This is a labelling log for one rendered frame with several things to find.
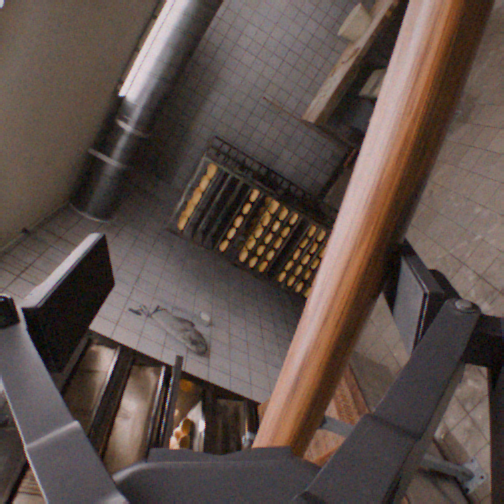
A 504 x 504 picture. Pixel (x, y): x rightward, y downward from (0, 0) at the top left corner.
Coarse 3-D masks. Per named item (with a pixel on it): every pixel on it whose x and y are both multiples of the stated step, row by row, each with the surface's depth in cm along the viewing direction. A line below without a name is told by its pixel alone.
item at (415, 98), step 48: (432, 0) 12; (480, 0) 12; (432, 48) 12; (384, 96) 14; (432, 96) 13; (384, 144) 14; (432, 144) 14; (384, 192) 14; (336, 240) 16; (384, 240) 15; (336, 288) 16; (336, 336) 17; (288, 384) 19; (336, 384) 18; (288, 432) 19
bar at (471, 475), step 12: (324, 420) 145; (336, 420) 148; (336, 432) 147; (348, 432) 147; (432, 456) 164; (432, 468) 162; (444, 468) 163; (456, 468) 166; (468, 468) 174; (480, 468) 168; (468, 480) 169; (480, 480) 165; (468, 492) 167
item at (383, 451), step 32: (448, 320) 12; (416, 352) 10; (448, 352) 10; (416, 384) 9; (448, 384) 9; (384, 416) 8; (416, 416) 8; (352, 448) 7; (384, 448) 7; (416, 448) 8; (320, 480) 6; (352, 480) 6; (384, 480) 6
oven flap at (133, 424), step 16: (144, 368) 202; (160, 368) 205; (128, 384) 189; (144, 384) 191; (160, 384) 191; (128, 400) 179; (144, 400) 181; (128, 416) 170; (144, 416) 172; (112, 432) 160; (128, 432) 162; (144, 432) 164; (112, 448) 152; (128, 448) 154; (144, 448) 156; (112, 464) 145; (128, 464) 147
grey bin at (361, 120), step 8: (352, 104) 470; (360, 104) 442; (368, 104) 427; (352, 112) 455; (360, 112) 430; (368, 112) 430; (344, 120) 467; (352, 120) 440; (360, 120) 434; (368, 120) 435; (352, 128) 461; (360, 128) 438
